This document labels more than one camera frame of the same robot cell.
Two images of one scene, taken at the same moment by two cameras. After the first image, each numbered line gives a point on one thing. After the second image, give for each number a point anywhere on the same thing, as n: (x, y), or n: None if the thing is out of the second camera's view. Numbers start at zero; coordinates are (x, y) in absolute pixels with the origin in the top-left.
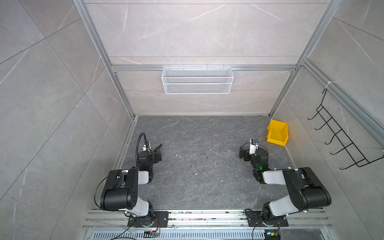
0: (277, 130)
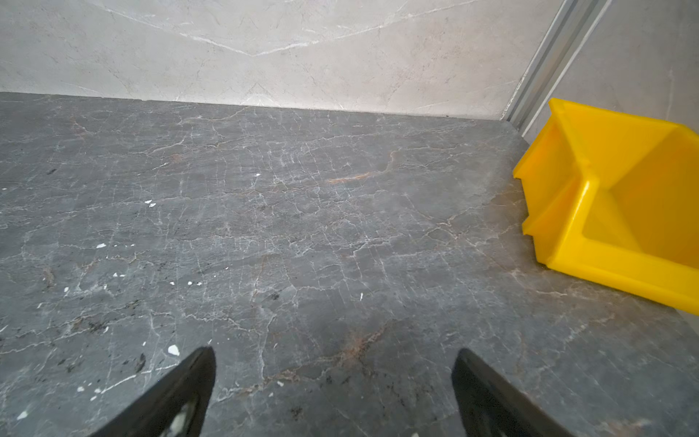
0: (613, 198)
